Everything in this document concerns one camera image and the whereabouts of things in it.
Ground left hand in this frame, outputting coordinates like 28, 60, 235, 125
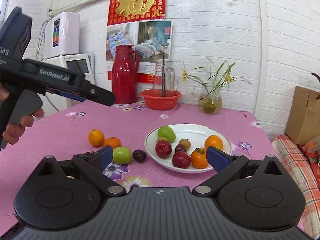
1, 83, 44, 149

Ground small tangerine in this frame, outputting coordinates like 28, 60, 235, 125
103, 137, 121, 149

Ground green apple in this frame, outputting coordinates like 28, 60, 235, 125
157, 126, 176, 143
112, 146, 131, 164

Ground red plastic basket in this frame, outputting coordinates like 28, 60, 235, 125
140, 89, 182, 111

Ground brown cardboard box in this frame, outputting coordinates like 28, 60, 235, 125
285, 86, 320, 145

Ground brown longan fruit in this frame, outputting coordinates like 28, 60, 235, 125
179, 139, 191, 150

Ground clear glass pitcher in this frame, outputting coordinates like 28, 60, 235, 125
153, 59, 175, 97

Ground black chopsticks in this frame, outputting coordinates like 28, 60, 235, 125
161, 53, 166, 97

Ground dark purple potted plant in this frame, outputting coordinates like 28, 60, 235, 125
311, 72, 320, 100

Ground white oval plate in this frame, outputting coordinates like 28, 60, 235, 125
144, 124, 232, 174

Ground red gold fu poster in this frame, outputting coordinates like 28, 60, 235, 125
107, 0, 165, 26

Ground glass vase with plant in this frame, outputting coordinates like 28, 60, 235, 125
180, 61, 252, 115

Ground dark purple plum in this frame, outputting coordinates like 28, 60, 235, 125
175, 144, 187, 153

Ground plaid blanket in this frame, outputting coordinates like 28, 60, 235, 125
272, 135, 319, 239

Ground pink floral tablecloth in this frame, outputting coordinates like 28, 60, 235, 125
1, 101, 273, 233

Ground bedding calendar poster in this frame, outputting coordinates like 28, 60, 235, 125
105, 20, 173, 74

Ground red thermos jug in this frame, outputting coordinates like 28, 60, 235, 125
112, 44, 140, 105

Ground white machine with screen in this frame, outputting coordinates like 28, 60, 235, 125
39, 52, 96, 117

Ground clear plastic bag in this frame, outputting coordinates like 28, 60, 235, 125
303, 135, 320, 155

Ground red apple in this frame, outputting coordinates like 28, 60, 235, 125
172, 151, 191, 169
155, 140, 172, 158

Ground white water purifier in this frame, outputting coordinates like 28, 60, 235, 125
43, 12, 80, 60

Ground large orange with leaf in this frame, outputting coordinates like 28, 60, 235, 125
190, 148, 208, 169

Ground yellow orange fruit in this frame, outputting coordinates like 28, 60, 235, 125
88, 129, 105, 147

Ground smooth orange fruit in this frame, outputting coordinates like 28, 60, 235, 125
204, 135, 223, 150

